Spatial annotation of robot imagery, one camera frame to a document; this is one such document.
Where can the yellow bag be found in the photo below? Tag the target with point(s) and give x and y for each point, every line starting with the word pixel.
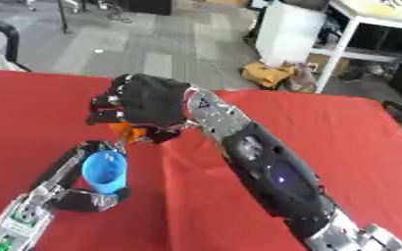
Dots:
pixel 265 74

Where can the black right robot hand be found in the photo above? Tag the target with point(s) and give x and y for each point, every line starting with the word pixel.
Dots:
pixel 150 98

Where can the black curved chair frame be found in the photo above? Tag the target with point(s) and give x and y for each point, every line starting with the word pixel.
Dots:
pixel 4 39

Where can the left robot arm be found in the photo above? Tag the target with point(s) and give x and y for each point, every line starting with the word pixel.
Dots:
pixel 17 222

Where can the blue plastic cup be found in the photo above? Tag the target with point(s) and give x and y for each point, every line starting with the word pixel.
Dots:
pixel 105 172

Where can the white shelf unit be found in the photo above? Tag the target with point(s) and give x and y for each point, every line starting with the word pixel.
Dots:
pixel 370 39

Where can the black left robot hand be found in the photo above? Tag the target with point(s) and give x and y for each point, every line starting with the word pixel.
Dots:
pixel 78 196

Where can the black box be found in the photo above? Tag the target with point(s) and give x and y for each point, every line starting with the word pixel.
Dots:
pixel 147 6

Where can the black stand pole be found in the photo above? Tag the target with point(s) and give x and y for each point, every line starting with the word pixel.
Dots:
pixel 62 15

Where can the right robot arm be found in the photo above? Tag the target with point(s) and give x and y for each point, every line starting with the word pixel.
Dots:
pixel 273 170

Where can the white cabinet box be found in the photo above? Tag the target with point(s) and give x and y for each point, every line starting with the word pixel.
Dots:
pixel 288 32

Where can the orange plastic cup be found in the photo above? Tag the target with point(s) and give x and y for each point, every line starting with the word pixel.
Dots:
pixel 126 130

